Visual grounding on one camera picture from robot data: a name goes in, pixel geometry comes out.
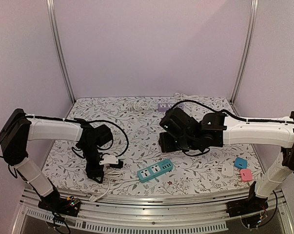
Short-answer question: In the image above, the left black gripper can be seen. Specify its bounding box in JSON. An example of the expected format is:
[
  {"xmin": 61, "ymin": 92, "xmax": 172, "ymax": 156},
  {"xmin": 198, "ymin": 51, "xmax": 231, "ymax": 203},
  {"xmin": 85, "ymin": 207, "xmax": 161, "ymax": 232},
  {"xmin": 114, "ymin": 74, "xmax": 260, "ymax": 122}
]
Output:
[{"xmin": 79, "ymin": 143, "xmax": 104, "ymax": 184}]

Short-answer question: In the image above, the teal strip white cable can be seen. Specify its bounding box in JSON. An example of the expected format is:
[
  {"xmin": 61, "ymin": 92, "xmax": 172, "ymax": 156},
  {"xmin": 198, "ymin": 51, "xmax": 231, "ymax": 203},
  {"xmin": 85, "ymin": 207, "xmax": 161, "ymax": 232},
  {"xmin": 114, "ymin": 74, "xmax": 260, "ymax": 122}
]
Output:
[{"xmin": 87, "ymin": 169, "xmax": 140, "ymax": 202}]

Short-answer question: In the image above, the teal power strip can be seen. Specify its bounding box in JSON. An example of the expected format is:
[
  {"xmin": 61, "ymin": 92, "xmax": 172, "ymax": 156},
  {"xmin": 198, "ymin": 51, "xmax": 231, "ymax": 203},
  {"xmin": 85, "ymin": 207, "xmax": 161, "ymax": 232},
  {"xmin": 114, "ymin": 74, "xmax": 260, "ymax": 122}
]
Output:
[{"xmin": 137, "ymin": 159, "xmax": 174, "ymax": 183}]

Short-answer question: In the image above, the white plug adapter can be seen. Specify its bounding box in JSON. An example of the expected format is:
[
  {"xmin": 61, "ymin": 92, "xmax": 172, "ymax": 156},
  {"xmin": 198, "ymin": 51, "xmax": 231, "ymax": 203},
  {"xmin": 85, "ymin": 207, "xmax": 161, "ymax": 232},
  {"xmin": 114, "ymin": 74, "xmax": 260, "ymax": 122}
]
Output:
[{"xmin": 221, "ymin": 163, "xmax": 234, "ymax": 177}]

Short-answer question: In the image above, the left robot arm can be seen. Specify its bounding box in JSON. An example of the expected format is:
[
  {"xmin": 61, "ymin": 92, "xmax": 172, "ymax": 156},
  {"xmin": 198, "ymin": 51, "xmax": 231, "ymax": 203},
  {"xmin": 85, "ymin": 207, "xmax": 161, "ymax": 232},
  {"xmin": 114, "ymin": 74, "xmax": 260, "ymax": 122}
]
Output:
[{"xmin": 0, "ymin": 108, "xmax": 118, "ymax": 212}]

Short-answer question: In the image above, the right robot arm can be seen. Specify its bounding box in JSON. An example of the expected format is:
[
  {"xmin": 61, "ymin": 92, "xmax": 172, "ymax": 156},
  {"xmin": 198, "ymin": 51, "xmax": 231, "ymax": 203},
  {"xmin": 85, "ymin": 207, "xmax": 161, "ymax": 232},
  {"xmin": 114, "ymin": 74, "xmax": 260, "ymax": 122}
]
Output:
[{"xmin": 159, "ymin": 108, "xmax": 294, "ymax": 213}]

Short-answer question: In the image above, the blue plug adapter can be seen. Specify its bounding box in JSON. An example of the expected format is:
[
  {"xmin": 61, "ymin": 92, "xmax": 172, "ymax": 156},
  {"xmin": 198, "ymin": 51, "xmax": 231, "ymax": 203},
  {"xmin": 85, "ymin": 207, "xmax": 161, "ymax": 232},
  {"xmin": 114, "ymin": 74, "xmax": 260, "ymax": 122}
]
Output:
[{"xmin": 234, "ymin": 157, "xmax": 248, "ymax": 169}]

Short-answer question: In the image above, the pink plug adapter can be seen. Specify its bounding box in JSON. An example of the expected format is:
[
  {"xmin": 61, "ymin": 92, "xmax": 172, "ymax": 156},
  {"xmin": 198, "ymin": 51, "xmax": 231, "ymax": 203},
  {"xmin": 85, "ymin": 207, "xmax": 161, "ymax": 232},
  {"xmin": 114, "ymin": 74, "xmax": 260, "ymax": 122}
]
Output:
[{"xmin": 240, "ymin": 169, "xmax": 253, "ymax": 182}]

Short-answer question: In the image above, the white power strip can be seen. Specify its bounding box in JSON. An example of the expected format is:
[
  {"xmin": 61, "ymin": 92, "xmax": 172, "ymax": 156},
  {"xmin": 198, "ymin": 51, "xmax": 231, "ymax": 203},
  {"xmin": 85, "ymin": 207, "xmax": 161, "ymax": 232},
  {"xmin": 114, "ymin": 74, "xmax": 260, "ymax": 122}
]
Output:
[{"xmin": 191, "ymin": 106, "xmax": 210, "ymax": 118}]

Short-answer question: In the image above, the purple power strip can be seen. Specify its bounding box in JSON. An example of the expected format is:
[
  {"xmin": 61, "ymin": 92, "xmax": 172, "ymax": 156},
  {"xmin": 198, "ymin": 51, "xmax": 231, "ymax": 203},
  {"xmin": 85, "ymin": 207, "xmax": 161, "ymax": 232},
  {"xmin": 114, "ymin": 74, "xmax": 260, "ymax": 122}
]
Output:
[{"xmin": 157, "ymin": 103, "xmax": 184, "ymax": 112}]

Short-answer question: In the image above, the floral patterned table mat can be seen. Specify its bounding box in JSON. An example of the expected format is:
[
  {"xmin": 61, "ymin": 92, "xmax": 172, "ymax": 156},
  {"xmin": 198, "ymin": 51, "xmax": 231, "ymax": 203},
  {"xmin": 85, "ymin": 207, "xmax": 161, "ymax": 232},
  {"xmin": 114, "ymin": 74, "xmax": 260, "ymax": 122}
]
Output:
[{"xmin": 42, "ymin": 97, "xmax": 263, "ymax": 196}]

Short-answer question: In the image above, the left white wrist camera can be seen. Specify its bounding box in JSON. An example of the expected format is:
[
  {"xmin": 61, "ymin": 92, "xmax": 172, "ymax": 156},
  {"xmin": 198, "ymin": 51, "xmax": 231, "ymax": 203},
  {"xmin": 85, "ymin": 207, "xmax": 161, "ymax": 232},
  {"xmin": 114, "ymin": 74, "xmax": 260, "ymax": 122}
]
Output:
[{"xmin": 99, "ymin": 155, "xmax": 123, "ymax": 169}]

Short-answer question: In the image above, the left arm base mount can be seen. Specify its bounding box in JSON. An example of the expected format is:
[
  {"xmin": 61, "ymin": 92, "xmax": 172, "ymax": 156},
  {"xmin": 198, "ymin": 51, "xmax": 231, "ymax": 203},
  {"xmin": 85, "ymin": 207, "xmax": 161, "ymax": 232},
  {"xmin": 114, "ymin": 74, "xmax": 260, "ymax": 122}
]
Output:
[{"xmin": 38, "ymin": 191, "xmax": 81, "ymax": 217}]

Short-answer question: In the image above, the purple strip white cable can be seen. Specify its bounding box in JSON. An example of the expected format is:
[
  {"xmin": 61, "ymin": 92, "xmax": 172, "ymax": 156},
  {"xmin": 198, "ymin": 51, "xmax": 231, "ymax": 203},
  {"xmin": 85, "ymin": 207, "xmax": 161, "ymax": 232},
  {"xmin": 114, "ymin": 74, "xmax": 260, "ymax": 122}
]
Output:
[{"xmin": 127, "ymin": 101, "xmax": 159, "ymax": 113}]

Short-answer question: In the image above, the aluminium front rail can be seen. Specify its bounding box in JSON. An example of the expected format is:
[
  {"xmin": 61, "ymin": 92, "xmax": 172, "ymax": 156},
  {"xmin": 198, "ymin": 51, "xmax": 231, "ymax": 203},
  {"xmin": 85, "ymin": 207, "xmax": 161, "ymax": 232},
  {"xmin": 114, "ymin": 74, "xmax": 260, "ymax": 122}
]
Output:
[{"xmin": 12, "ymin": 189, "xmax": 294, "ymax": 234}]

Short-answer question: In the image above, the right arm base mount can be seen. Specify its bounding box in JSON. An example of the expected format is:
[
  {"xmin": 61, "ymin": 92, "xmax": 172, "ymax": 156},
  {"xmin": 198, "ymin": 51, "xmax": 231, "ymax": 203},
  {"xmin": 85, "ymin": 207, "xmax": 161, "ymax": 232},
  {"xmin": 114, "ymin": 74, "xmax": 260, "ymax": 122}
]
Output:
[{"xmin": 226, "ymin": 181, "xmax": 268, "ymax": 217}]

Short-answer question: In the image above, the right aluminium frame post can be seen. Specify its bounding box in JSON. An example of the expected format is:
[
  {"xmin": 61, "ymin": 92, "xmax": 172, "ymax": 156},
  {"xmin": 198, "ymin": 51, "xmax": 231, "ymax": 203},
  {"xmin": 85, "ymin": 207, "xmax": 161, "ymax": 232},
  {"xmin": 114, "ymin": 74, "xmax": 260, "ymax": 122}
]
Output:
[{"xmin": 230, "ymin": 0, "xmax": 259, "ymax": 105}]

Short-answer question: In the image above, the aluminium frame post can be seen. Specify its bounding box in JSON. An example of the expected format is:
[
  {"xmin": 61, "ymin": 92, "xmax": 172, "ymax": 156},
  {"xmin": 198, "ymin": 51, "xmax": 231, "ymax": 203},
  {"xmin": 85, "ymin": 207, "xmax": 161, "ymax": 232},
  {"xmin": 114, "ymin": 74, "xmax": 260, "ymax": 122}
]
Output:
[
  {"xmin": 46, "ymin": 0, "xmax": 76, "ymax": 104},
  {"xmin": 230, "ymin": 0, "xmax": 259, "ymax": 105}
]

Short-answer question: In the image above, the left aluminium frame post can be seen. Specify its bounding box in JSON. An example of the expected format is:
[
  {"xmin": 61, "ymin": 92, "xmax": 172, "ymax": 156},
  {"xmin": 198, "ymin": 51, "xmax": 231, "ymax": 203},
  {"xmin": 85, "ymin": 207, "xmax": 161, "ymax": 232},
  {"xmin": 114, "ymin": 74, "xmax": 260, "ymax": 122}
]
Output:
[{"xmin": 46, "ymin": 0, "xmax": 76, "ymax": 104}]

